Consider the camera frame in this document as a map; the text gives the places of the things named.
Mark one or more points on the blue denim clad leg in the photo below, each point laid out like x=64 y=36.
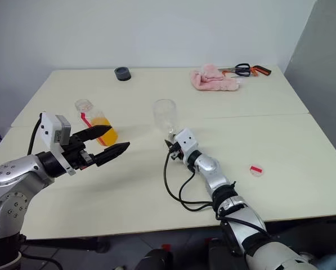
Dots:
x=333 y=263

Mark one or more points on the red and white bottle cap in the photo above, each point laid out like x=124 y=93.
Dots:
x=256 y=170

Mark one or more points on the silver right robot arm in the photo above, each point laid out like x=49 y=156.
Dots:
x=210 y=166

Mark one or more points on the orange and black pliers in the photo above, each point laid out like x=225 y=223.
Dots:
x=262 y=69

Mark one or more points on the dark rounded shape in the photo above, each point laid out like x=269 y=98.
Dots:
x=156 y=260

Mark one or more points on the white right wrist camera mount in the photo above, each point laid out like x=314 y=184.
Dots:
x=186 y=139

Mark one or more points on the clear wine glass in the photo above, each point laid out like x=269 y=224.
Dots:
x=163 y=112

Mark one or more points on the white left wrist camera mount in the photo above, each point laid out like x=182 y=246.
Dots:
x=48 y=126

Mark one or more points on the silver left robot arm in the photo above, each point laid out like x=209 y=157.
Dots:
x=13 y=180

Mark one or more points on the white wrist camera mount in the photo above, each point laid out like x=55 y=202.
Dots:
x=48 y=126
x=186 y=139

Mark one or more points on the pink towel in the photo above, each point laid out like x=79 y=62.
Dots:
x=212 y=80

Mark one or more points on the black round cap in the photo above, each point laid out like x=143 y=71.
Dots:
x=122 y=74

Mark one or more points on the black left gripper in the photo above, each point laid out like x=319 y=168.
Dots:
x=75 y=154

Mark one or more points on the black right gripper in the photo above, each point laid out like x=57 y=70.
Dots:
x=175 y=149

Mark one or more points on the clear bottle with orange drink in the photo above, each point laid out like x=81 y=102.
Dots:
x=109 y=138

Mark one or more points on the black table foot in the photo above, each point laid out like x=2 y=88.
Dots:
x=72 y=244

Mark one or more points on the small red part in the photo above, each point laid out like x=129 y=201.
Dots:
x=166 y=247

